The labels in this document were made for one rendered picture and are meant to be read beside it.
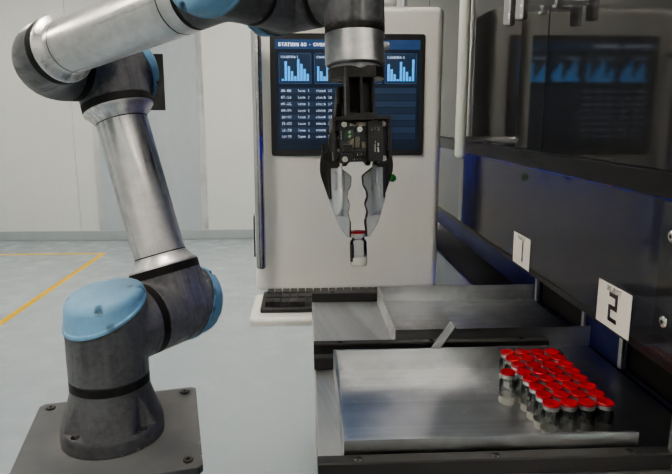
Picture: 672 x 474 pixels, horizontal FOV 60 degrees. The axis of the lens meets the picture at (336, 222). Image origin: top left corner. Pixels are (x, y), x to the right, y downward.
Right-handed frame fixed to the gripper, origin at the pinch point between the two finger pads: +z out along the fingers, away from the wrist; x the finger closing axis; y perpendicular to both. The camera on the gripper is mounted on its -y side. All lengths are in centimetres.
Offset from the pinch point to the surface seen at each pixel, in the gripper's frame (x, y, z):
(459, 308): 25, -39, 22
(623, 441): 28.5, 14.9, 24.5
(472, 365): 19.1, -11.1, 23.9
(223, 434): -39, -155, 99
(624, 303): 33.7, 5.9, 10.6
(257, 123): -16, -72, -19
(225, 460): -36, -137, 101
